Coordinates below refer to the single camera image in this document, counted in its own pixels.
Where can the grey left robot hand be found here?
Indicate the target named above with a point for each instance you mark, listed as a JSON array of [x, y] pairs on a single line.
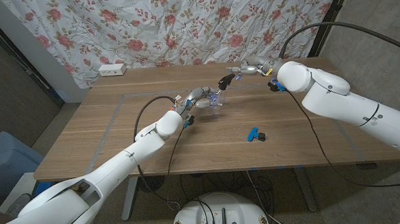
[[199, 96]]

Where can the black backdrop frame pole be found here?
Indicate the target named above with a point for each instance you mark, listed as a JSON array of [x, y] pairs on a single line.
[[330, 16], [19, 63]]

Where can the floral backdrop cloth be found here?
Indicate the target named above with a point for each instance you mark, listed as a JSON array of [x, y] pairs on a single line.
[[147, 25]]

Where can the grey table leg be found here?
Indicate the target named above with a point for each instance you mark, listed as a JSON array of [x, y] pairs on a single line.
[[307, 192], [129, 198]]

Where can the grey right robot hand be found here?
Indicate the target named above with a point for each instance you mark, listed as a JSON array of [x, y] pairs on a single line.
[[262, 65]]

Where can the grey shoe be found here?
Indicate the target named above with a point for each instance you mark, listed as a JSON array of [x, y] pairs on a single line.
[[19, 205]]

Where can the white power strip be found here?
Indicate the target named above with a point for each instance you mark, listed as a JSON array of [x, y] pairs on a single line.
[[112, 70]]

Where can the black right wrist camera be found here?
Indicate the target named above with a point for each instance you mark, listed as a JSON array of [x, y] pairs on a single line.
[[274, 86]]

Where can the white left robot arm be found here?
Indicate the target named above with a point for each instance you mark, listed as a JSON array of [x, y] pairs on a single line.
[[120, 160]]

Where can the blue plastic bin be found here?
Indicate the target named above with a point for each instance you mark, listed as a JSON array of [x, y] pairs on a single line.
[[3, 160]]

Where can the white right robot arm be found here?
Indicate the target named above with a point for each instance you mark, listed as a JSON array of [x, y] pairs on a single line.
[[340, 104]]

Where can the blue and black clip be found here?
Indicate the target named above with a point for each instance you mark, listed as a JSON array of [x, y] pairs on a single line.
[[252, 134]]

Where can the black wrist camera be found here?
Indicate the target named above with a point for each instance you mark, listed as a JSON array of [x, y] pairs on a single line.
[[274, 86], [189, 120]]

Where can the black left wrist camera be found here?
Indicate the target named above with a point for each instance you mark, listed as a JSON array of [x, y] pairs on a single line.
[[189, 120]]

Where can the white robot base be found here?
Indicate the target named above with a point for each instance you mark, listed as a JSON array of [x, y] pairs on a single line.
[[225, 206]]

